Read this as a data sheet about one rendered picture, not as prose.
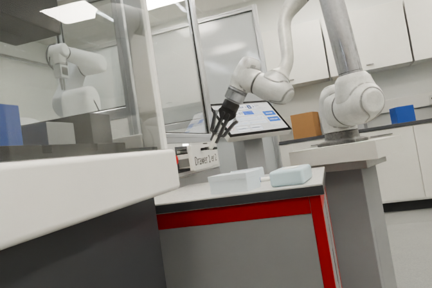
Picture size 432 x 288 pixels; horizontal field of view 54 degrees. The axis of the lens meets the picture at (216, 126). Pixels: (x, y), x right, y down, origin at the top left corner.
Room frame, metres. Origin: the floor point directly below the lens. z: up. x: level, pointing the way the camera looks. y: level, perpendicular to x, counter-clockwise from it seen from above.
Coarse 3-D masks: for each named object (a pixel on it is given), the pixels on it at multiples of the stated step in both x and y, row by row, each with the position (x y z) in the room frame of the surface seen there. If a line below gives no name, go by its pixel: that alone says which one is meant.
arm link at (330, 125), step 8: (328, 88) 1.91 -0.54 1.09; (320, 96) 1.95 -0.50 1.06; (328, 96) 1.89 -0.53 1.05; (320, 104) 1.95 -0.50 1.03; (328, 104) 1.88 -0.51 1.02; (320, 112) 1.96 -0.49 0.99; (328, 112) 1.88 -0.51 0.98; (328, 120) 1.90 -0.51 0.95; (336, 120) 1.86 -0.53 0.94; (328, 128) 1.92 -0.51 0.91; (336, 128) 1.90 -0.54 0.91; (344, 128) 1.89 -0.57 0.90; (352, 128) 1.90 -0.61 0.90
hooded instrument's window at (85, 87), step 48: (0, 0) 0.56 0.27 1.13; (48, 0) 0.66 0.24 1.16; (96, 0) 0.82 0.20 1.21; (0, 48) 0.55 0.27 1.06; (48, 48) 0.65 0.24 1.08; (96, 48) 0.79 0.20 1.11; (144, 48) 1.02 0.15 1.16; (0, 96) 0.54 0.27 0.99; (48, 96) 0.63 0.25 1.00; (96, 96) 0.77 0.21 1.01; (144, 96) 0.98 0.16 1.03; (0, 144) 0.53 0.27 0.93; (48, 144) 0.62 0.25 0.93; (96, 144) 0.75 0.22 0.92; (144, 144) 0.94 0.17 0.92
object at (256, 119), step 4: (244, 116) 2.74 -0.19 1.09; (248, 116) 2.75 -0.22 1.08; (252, 116) 2.77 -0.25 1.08; (256, 116) 2.79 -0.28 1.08; (260, 116) 2.80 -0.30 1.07; (232, 120) 2.66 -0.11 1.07; (240, 120) 2.69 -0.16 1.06; (244, 120) 2.71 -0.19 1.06; (248, 120) 2.72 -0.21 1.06; (252, 120) 2.73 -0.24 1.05; (256, 120) 2.75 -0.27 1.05; (260, 120) 2.77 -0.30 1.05; (264, 120) 2.78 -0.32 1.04; (236, 124) 2.64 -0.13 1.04; (240, 124) 2.66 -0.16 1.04; (244, 124) 2.67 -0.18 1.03; (248, 124) 2.69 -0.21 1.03
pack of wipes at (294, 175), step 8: (280, 168) 1.23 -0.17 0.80; (288, 168) 1.17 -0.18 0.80; (296, 168) 1.14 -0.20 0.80; (304, 168) 1.16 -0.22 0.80; (272, 176) 1.15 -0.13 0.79; (280, 176) 1.15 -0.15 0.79; (288, 176) 1.14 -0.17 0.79; (296, 176) 1.13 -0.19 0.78; (304, 176) 1.13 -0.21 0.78; (272, 184) 1.16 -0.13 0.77; (280, 184) 1.15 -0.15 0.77; (288, 184) 1.14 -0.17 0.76
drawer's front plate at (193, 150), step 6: (204, 144) 1.98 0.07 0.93; (192, 150) 1.79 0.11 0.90; (198, 150) 1.87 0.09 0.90; (204, 150) 1.96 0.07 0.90; (192, 156) 1.78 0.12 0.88; (198, 156) 1.85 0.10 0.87; (204, 156) 1.95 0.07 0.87; (210, 156) 2.04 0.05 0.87; (192, 162) 1.77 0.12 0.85; (204, 162) 1.93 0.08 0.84; (210, 162) 2.03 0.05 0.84; (192, 168) 1.78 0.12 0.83; (198, 168) 1.83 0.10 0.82
